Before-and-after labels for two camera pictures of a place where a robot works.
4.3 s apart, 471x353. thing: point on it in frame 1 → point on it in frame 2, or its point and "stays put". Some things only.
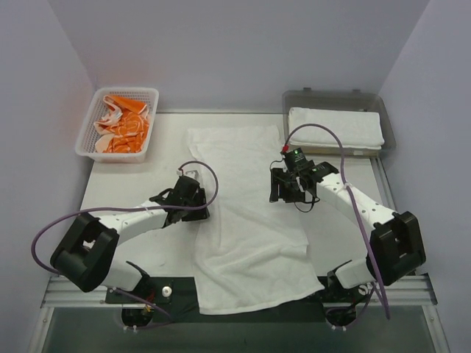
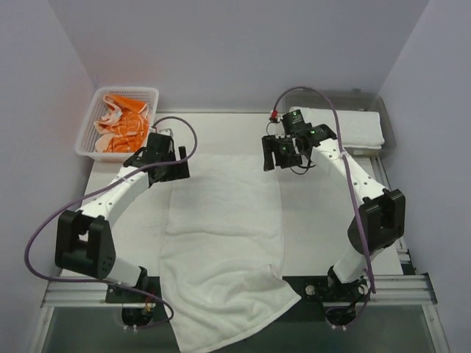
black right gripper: (277, 184) → (281, 155)
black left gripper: (199, 205) → (176, 170)
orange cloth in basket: (124, 129) stays put
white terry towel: (359, 129) stays put
